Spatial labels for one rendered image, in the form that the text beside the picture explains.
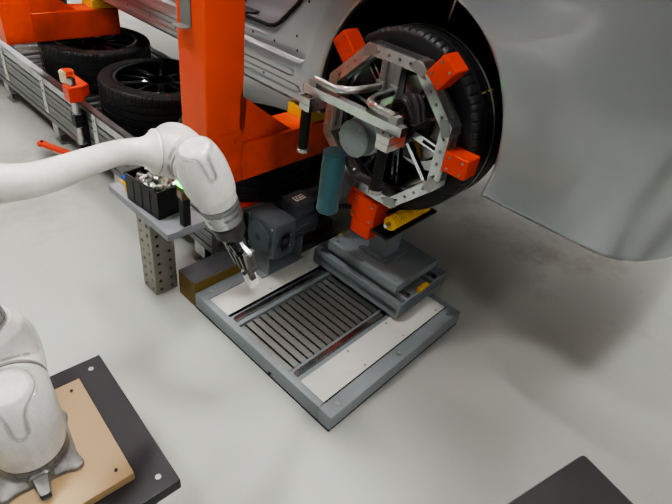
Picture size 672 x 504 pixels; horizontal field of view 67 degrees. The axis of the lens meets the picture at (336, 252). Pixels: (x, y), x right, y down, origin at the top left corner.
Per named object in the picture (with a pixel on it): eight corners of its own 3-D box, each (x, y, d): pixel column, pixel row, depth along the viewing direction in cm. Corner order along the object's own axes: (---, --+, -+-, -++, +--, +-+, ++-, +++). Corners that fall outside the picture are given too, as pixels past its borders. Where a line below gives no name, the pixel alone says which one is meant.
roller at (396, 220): (433, 211, 211) (436, 199, 208) (389, 236, 192) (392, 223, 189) (422, 205, 214) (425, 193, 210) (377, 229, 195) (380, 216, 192)
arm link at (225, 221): (211, 221, 109) (220, 241, 113) (245, 199, 112) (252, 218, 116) (190, 204, 114) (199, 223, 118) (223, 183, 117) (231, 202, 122)
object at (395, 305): (442, 286, 236) (447, 270, 231) (395, 321, 214) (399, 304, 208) (362, 235, 261) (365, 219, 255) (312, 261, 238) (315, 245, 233)
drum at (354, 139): (402, 151, 184) (411, 114, 175) (364, 166, 170) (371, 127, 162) (373, 136, 191) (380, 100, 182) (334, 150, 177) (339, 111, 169)
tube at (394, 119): (432, 114, 162) (440, 81, 156) (395, 126, 150) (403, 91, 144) (390, 95, 171) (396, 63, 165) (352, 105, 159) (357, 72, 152)
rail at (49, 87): (227, 239, 229) (227, 197, 216) (210, 246, 223) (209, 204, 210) (10, 68, 352) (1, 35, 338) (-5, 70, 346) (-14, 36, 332)
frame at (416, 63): (433, 223, 186) (477, 75, 153) (423, 229, 182) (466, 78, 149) (328, 163, 213) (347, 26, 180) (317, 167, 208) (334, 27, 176)
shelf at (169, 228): (208, 226, 193) (207, 219, 191) (168, 242, 182) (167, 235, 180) (147, 179, 214) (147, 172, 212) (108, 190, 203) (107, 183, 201)
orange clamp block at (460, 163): (452, 164, 172) (475, 175, 168) (439, 170, 167) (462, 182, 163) (458, 145, 168) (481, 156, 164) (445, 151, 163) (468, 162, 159)
